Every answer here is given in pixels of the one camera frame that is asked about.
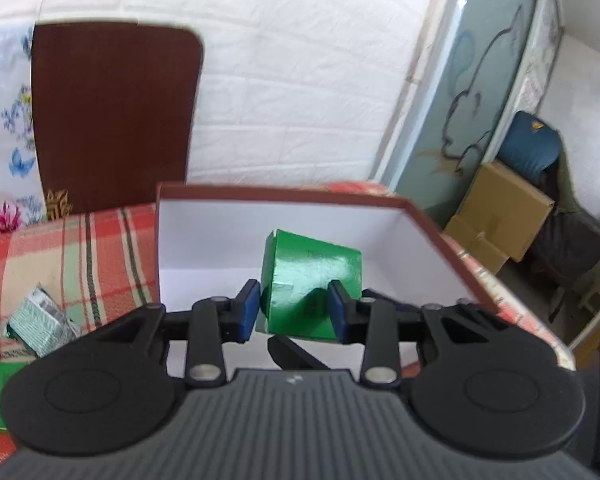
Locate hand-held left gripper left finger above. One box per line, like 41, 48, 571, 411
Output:
86, 280, 261, 389

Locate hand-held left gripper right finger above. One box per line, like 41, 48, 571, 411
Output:
327, 280, 517, 389

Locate green paper box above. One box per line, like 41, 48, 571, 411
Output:
257, 229, 364, 344

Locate brown cardboard box white inside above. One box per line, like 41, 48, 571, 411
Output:
155, 183, 577, 377

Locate red plaid blanket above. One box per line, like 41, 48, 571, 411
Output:
0, 181, 577, 472

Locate tan cardboard carton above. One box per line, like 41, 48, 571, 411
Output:
444, 160, 556, 276

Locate green tissue packet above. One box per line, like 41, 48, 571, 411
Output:
6, 282, 82, 359

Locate brown headboard panel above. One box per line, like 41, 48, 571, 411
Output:
31, 22, 205, 221

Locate dark cloth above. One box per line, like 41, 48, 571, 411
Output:
529, 157, 600, 313

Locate blue backpack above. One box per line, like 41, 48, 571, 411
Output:
497, 110, 564, 182

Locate flat green box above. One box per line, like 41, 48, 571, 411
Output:
0, 360, 37, 434

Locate glass door with cartoon drawing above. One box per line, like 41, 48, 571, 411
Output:
380, 0, 547, 221

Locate floral printed headboard panel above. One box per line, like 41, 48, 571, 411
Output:
0, 22, 48, 237

